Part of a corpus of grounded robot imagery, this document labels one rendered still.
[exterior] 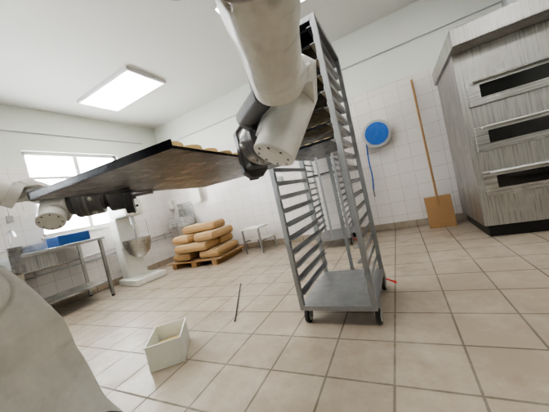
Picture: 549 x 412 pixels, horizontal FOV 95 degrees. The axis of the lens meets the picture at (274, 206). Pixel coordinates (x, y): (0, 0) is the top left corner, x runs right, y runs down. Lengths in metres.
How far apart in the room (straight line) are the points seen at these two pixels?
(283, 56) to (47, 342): 0.43
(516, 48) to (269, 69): 3.24
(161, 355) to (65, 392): 1.47
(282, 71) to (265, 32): 0.05
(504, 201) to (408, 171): 1.32
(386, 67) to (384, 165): 1.39
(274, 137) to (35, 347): 0.39
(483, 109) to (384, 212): 1.80
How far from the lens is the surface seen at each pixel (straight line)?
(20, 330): 0.43
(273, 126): 0.37
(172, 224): 5.78
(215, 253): 4.38
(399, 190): 4.18
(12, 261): 0.94
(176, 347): 1.91
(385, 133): 4.05
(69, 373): 0.49
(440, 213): 3.97
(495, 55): 3.41
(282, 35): 0.27
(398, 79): 4.35
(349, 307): 1.68
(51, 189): 0.68
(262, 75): 0.30
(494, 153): 3.27
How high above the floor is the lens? 0.89
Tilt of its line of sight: 2 degrees down
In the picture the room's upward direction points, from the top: 13 degrees counter-clockwise
